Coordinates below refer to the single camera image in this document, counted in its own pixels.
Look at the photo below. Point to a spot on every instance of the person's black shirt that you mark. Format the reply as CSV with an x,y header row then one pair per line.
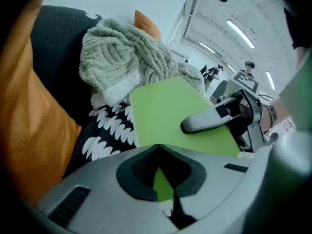
x,y
302,21

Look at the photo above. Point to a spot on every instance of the plain orange cushion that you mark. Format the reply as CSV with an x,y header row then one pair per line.
x,y
146,25

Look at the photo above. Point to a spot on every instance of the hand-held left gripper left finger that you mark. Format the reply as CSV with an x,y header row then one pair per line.
x,y
102,194

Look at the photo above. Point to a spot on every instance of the person's right forearm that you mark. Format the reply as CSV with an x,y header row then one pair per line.
x,y
282,111

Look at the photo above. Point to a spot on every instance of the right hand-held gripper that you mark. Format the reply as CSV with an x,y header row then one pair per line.
x,y
253,99

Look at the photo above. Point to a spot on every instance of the pale green knitted throw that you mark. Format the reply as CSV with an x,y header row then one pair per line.
x,y
117,55

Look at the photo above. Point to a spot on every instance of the green notebook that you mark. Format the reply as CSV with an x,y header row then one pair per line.
x,y
165,111

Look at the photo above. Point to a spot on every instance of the metal wristwatch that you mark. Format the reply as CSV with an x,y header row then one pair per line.
x,y
271,114

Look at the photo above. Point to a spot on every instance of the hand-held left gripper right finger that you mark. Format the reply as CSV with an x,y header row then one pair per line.
x,y
219,186

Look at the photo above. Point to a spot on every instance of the orange sofa with striped cover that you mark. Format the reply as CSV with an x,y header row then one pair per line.
x,y
58,57

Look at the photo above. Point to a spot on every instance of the long ceiling light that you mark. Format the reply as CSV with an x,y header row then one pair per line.
x,y
240,33
270,80
207,47
231,68

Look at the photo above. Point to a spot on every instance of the orange cushion with dark piping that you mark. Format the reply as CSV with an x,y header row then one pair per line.
x,y
31,130

